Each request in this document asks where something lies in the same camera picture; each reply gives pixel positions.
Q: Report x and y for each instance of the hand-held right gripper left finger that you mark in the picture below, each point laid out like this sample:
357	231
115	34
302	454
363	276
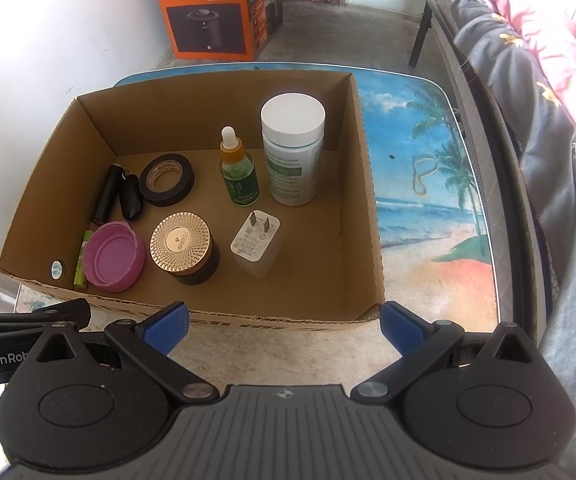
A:
167	327

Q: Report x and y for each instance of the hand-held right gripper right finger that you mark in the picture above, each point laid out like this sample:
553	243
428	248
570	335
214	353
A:
403	325

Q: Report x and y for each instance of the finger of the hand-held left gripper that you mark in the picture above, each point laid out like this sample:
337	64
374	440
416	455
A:
67	312

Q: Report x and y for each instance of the green lip balm tube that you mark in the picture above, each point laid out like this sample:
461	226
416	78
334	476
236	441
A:
80	272

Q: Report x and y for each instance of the pink plastic lid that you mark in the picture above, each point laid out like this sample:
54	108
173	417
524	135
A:
117	260

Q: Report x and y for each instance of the jar with gold lid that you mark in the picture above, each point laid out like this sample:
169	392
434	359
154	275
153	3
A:
180	242

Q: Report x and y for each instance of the brown cardboard box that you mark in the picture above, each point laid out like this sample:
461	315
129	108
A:
313	275

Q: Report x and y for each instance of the white charger plug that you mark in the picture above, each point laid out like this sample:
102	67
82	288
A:
258	250

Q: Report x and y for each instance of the black tape roll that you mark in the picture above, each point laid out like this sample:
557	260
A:
147	185

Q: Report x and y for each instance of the green dropper bottle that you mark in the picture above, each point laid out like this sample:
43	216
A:
240	185

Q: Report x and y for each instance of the white bottle with green label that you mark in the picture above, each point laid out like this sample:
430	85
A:
293	160

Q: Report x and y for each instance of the beach print table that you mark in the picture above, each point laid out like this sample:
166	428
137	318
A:
418	220

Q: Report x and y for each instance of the black cylindrical object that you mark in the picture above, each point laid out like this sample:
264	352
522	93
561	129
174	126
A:
105	195

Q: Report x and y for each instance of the small black object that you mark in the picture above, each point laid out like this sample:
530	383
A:
131	197

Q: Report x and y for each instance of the tan rubber band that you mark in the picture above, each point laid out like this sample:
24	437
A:
416	187

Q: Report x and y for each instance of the black furniture leg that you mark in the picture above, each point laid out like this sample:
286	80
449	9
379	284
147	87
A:
420	35

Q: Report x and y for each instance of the grey floral blanket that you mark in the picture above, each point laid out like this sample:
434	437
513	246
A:
568	85

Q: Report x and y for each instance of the orange appliance box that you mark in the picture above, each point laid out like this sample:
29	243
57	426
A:
207	20

